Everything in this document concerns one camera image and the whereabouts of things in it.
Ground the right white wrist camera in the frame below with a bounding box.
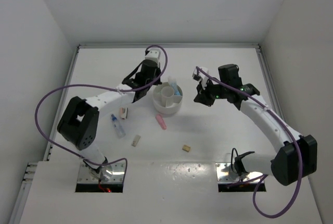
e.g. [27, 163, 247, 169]
[192, 66, 210, 89]

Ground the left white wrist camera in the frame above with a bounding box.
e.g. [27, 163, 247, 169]
[145, 48, 161, 67]

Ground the clear blue-cap bottle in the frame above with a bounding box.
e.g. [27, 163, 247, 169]
[110, 114, 126, 138]

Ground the aluminium frame rail left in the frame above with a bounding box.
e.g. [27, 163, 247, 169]
[3, 46, 80, 223]

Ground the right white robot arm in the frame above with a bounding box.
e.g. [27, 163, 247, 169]
[193, 64, 317, 186]

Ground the metal base plate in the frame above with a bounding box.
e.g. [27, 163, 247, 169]
[215, 162, 263, 184]
[77, 161, 126, 184]

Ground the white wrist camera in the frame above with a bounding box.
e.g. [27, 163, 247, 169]
[192, 66, 210, 89]
[145, 48, 161, 67]

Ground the aluminium frame rail right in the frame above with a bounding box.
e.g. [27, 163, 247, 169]
[256, 45, 285, 120]

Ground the tan eraser right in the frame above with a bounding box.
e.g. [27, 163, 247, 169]
[182, 145, 191, 152]

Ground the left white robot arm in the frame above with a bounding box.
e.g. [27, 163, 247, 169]
[57, 59, 161, 175]

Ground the aluminium frame rail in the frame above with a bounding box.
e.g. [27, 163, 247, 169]
[3, 46, 80, 223]
[256, 45, 285, 120]
[78, 43, 260, 49]

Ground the blue highlighter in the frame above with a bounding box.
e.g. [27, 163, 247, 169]
[168, 76, 182, 96]

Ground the pink highlighter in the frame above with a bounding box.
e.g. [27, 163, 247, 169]
[155, 114, 167, 130]

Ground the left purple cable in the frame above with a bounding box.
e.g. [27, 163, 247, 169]
[34, 45, 169, 181]

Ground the white round divided organizer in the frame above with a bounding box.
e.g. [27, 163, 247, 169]
[152, 82, 183, 115]

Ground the aluminium frame rail back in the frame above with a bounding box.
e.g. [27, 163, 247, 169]
[78, 43, 260, 49]

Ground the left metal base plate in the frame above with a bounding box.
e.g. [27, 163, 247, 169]
[77, 161, 126, 184]

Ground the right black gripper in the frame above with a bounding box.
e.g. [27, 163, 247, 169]
[194, 78, 228, 108]

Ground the beige eraser left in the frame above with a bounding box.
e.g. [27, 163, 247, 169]
[132, 135, 141, 147]

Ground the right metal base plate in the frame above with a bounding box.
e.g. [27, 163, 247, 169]
[215, 162, 263, 184]

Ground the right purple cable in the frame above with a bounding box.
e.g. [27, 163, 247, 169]
[195, 66, 303, 219]

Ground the purple cable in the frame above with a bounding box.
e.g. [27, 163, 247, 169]
[34, 45, 169, 181]
[195, 66, 303, 219]

